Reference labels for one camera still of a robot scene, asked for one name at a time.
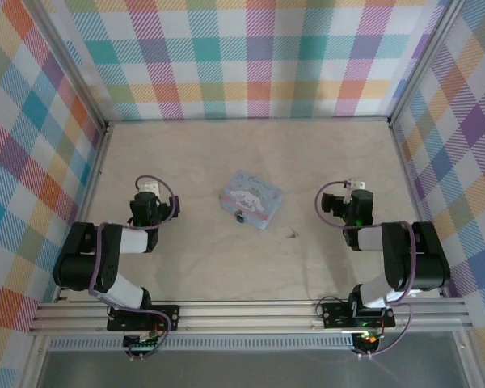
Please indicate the light blue cartoon pouch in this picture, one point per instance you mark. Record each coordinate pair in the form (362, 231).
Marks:
(252, 194)

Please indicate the aluminium floor rail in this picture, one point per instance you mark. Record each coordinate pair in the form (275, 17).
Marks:
(246, 119)
(89, 202)

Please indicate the green left controller board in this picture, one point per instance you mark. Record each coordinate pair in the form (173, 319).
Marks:
(143, 343)

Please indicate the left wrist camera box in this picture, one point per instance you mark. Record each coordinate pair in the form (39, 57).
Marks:
(150, 187)

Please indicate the aluminium mounting beam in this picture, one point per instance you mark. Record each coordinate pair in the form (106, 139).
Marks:
(246, 315)

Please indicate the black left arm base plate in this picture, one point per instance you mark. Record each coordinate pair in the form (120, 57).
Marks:
(167, 313)

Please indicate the grey metal panel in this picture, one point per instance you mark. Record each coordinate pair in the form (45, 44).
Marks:
(246, 372)

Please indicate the right controller board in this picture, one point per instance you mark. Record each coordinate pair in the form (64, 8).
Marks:
(368, 338)

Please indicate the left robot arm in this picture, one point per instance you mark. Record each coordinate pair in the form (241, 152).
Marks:
(81, 262)

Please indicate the aluminium frame post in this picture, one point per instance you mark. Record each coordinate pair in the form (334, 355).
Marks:
(466, 363)
(34, 363)
(76, 60)
(424, 60)

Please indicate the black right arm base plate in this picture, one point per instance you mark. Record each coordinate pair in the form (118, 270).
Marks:
(335, 315)

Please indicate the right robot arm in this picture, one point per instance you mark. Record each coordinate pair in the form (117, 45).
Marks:
(424, 262)

